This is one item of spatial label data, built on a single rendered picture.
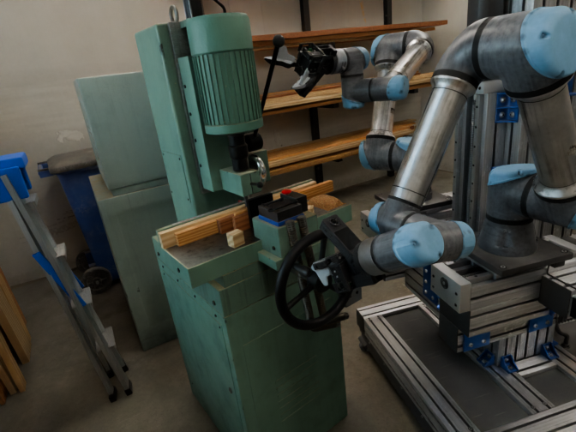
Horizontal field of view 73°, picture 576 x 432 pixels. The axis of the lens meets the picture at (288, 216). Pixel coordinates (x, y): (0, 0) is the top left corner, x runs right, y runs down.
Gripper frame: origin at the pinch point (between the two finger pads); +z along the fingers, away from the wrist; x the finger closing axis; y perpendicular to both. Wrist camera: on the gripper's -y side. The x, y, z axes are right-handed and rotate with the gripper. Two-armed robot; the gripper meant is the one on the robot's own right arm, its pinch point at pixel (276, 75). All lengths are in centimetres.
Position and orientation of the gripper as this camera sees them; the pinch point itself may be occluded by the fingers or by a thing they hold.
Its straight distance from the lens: 121.9
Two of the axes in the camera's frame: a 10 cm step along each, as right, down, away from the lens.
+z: -8.0, 3.0, -5.3
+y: 2.6, -6.2, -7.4
